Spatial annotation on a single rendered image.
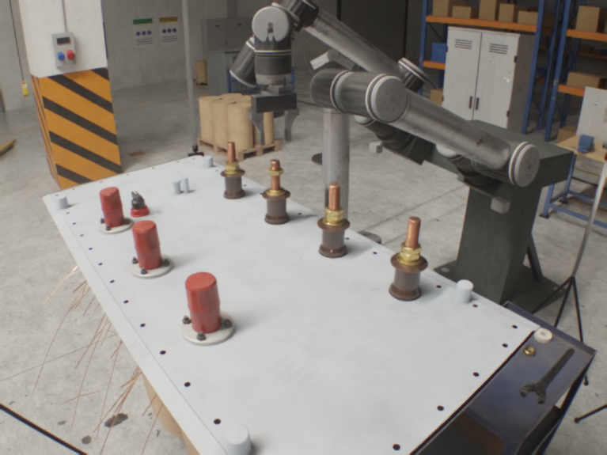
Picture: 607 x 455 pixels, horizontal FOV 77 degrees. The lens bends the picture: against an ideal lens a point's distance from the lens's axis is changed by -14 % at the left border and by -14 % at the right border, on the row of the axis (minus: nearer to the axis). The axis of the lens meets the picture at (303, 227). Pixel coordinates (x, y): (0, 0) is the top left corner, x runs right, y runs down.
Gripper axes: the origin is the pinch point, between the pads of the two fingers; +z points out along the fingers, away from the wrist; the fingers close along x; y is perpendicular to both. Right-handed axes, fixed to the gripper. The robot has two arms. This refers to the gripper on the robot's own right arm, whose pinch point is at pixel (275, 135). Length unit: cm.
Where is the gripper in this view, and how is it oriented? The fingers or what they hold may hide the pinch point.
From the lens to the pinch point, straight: 136.4
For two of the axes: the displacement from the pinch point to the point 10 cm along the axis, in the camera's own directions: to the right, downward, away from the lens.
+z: 0.0, 8.9, 4.6
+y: -4.1, -4.2, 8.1
